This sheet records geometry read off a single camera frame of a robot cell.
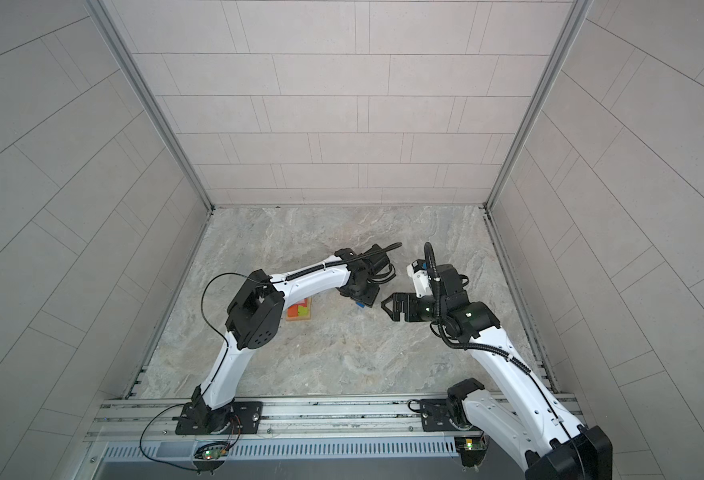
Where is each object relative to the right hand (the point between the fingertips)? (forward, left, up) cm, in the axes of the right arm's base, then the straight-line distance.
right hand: (395, 305), depth 75 cm
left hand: (+10, +4, -12) cm, 17 cm away
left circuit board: (-27, +42, -9) cm, 51 cm away
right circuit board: (-28, -15, -16) cm, 36 cm away
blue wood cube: (+8, +9, -14) cm, 19 cm away
